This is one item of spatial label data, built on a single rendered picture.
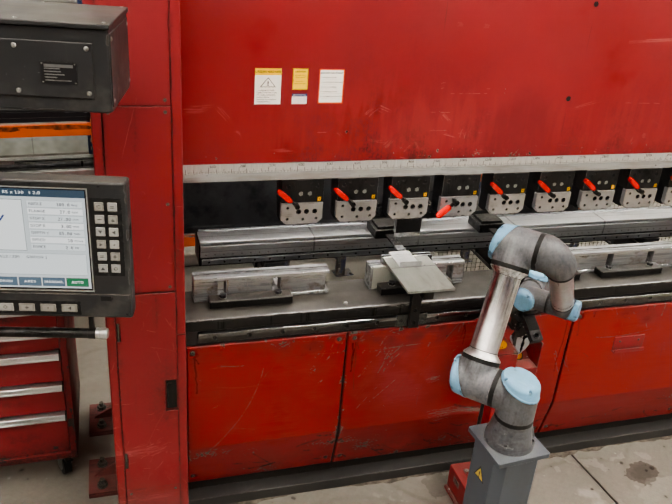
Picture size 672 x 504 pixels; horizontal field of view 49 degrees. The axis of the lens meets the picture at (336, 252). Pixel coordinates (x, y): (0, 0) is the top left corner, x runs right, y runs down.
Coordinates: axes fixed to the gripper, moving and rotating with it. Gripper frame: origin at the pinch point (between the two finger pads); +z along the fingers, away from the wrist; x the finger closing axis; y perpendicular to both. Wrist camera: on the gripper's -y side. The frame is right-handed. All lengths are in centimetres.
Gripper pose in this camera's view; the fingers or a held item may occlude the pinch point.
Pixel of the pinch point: (519, 352)
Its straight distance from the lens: 288.3
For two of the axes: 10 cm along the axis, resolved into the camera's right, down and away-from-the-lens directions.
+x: -9.6, 0.6, -2.8
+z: -1.0, 8.5, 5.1
